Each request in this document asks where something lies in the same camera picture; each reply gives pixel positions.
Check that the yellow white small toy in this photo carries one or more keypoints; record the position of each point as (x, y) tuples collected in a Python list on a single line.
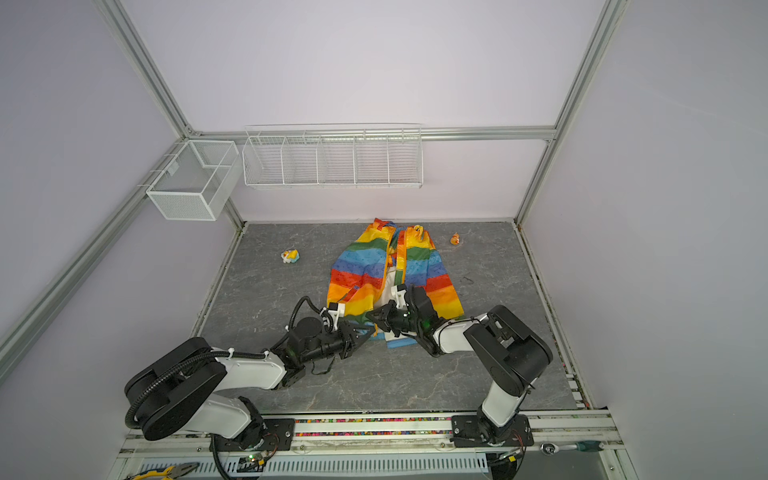
[(291, 256)]

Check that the white slotted cable duct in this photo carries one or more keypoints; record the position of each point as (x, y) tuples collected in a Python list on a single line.
[(462, 465)]

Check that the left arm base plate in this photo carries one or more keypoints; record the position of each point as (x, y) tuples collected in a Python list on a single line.
[(270, 435)]

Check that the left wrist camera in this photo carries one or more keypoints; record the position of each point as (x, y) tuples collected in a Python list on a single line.
[(332, 314)]

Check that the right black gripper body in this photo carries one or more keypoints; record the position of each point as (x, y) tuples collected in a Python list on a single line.
[(400, 320)]

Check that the rainbow striped jacket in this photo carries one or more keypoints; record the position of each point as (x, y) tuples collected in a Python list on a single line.
[(385, 255)]

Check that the white mesh box basket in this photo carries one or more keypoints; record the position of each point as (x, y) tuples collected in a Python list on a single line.
[(198, 181)]

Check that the green handled ratchet tool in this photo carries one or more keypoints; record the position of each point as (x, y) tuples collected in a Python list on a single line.
[(585, 446)]

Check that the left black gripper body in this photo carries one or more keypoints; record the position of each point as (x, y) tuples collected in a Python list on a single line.
[(342, 338)]

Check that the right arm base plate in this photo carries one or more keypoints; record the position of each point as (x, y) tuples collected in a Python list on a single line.
[(475, 431)]

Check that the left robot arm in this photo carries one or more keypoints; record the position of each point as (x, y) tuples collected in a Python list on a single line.
[(183, 390)]

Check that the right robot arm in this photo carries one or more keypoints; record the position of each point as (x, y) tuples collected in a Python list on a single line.
[(511, 352)]

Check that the white wire shelf basket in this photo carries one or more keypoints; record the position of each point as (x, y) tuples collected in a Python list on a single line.
[(333, 155)]

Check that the yellow handled pliers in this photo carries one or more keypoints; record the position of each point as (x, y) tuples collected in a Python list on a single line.
[(169, 473)]

